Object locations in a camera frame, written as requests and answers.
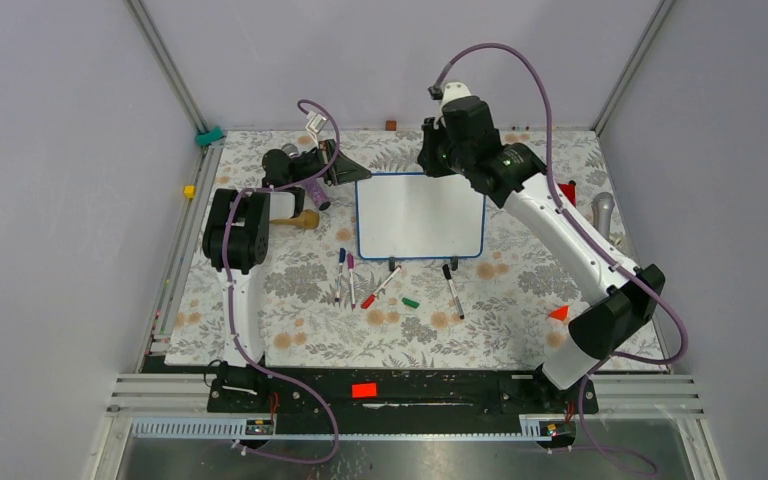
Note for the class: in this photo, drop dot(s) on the red tape label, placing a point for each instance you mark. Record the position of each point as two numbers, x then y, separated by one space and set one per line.
364 390

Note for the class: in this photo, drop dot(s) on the blue framed whiteboard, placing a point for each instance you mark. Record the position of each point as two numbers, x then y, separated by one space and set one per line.
412 216

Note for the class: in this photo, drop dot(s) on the tan toy microphone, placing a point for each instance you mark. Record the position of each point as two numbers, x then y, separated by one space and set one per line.
306 220

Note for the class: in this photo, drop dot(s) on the red box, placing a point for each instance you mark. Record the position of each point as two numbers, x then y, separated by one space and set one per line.
569 191

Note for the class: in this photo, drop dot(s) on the blue whiteboard marker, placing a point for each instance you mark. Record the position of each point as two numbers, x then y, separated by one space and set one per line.
341 261

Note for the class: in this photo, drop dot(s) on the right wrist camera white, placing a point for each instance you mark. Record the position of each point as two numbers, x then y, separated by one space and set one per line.
452 91

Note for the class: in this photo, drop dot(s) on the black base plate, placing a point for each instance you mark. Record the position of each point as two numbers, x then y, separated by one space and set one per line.
312 401

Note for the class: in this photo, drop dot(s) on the green marker cap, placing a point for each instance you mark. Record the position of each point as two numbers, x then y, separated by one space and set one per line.
410 303

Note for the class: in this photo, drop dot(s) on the red triangular block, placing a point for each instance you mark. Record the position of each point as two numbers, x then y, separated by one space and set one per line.
560 314

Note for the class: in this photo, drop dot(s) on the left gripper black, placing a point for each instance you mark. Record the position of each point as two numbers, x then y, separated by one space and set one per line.
345 170

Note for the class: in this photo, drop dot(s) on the teal corner block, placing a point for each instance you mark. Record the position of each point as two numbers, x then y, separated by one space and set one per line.
207 138

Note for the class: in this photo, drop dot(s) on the purple whiteboard marker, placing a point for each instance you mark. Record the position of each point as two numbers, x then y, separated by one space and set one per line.
351 276

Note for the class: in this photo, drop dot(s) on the red whiteboard marker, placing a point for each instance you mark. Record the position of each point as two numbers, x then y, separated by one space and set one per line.
380 287

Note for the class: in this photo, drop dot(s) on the yellow cube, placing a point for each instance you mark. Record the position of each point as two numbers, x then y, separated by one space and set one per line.
189 191

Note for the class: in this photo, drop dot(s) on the purple glitter toy microphone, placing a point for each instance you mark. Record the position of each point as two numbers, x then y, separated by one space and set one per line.
303 169

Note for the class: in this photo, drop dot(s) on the black whiteboard marker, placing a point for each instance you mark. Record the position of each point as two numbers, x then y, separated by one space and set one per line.
453 291

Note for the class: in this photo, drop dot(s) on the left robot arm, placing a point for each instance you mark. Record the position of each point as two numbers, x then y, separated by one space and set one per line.
236 236

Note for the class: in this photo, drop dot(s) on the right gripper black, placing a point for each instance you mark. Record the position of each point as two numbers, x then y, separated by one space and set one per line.
431 133

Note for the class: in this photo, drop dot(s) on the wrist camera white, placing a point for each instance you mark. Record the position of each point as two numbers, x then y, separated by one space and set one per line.
315 123
452 91

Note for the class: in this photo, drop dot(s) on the silver toy microphone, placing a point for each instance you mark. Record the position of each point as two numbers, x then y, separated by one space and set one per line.
602 208

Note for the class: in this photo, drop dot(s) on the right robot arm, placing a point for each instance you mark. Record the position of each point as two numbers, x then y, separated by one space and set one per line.
618 292

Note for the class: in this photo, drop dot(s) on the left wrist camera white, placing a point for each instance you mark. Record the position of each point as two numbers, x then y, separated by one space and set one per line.
315 123

